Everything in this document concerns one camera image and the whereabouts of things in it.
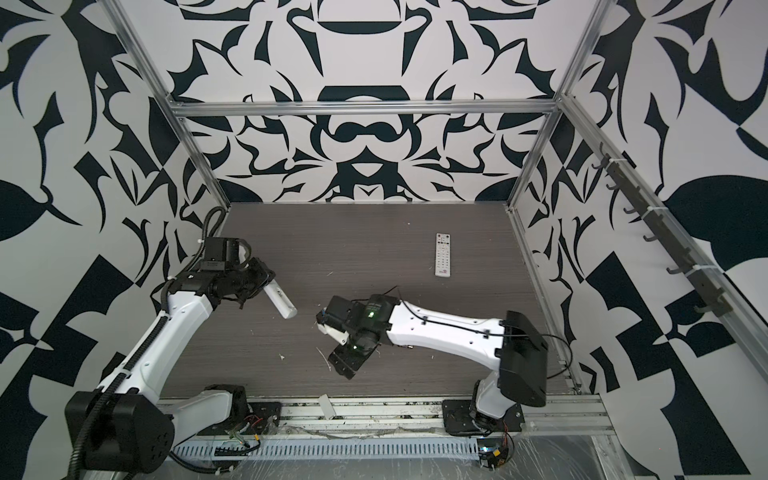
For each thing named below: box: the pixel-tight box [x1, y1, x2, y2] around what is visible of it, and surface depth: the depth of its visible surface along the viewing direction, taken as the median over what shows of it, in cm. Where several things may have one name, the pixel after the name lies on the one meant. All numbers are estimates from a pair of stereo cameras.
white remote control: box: [263, 279, 298, 320], surface depth 77 cm
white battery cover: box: [318, 394, 336, 421], surface depth 79 cm
